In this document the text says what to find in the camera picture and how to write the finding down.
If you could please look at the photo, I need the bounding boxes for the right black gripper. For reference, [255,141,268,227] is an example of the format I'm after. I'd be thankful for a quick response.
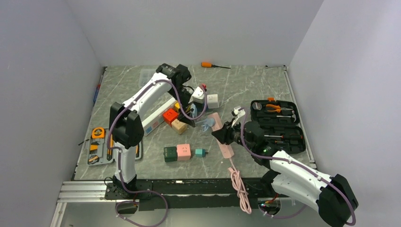
[212,118,255,151]

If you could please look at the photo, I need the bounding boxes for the pink power strip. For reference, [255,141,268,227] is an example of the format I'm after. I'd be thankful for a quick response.
[208,113,234,159]

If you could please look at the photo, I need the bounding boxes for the yellow cube socket adapter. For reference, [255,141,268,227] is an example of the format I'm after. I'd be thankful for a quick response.
[174,102,180,112]

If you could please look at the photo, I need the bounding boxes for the light blue cable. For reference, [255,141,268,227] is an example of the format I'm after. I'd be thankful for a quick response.
[198,116,217,132]

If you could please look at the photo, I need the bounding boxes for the red cube socket adapter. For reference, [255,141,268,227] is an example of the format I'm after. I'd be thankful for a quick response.
[162,108,179,126]

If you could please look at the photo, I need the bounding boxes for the light blue power strip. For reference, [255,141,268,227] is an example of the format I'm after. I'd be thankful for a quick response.
[190,103,198,118]

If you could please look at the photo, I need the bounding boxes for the teal small plug adapter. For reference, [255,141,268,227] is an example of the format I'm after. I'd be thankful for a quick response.
[195,148,208,157]

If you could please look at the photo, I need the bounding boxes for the white cube socket adapter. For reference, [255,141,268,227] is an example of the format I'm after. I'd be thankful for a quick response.
[207,94,220,109]

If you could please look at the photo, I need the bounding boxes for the white power strip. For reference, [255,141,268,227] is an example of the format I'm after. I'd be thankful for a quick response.
[142,97,176,136]

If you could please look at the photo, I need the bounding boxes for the beige cube socket adapter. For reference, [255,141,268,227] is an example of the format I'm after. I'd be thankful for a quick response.
[171,119,188,135]

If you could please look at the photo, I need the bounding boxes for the pink cable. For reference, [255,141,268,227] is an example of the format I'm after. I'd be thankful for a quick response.
[227,157,253,215]

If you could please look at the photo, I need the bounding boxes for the pink cube socket adapter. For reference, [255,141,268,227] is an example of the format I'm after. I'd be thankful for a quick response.
[176,144,192,161]

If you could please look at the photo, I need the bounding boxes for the dark green cube adapter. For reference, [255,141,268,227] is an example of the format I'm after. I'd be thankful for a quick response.
[163,146,178,163]

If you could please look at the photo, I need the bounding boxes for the blue cube socket adapter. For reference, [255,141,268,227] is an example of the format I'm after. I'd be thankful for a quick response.
[194,102,208,112]

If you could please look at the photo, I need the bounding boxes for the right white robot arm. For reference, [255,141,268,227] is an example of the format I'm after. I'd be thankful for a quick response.
[211,121,358,227]

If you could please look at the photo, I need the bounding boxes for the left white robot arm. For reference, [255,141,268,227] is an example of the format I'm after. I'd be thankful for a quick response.
[109,63,195,199]

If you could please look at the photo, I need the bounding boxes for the clear plastic organizer box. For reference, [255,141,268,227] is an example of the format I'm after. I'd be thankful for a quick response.
[138,69,156,88]

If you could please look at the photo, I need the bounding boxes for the black tool case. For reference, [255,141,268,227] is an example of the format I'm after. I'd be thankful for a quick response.
[251,98,306,154]

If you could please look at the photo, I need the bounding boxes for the orange pliers in case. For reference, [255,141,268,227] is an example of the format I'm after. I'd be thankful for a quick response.
[265,104,295,114]

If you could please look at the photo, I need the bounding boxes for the blue red pen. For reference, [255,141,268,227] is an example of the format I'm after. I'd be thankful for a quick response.
[93,75,103,104]

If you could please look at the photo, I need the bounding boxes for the orange tape measure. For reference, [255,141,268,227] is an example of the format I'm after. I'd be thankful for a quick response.
[91,127,105,139]

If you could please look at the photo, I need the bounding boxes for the grey tool tray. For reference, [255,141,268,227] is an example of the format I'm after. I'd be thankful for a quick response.
[86,126,143,166]

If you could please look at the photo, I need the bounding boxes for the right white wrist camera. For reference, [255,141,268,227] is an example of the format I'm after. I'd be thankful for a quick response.
[231,106,245,127]

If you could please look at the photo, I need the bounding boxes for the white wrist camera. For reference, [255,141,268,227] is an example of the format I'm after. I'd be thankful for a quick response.
[231,106,245,127]
[191,84,207,104]

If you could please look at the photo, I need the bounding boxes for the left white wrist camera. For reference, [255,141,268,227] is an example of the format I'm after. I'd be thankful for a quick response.
[191,84,207,104]

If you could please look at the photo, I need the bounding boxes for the orange handled screwdriver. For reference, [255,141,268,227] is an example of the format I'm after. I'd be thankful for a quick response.
[201,62,231,69]

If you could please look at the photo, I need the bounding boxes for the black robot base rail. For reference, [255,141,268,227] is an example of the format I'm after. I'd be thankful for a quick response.
[104,177,291,212]

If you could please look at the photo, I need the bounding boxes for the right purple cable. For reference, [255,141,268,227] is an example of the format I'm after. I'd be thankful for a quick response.
[239,108,357,226]

